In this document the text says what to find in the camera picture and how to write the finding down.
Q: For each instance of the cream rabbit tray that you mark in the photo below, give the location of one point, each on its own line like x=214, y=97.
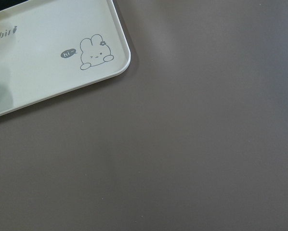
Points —
x=50, y=47

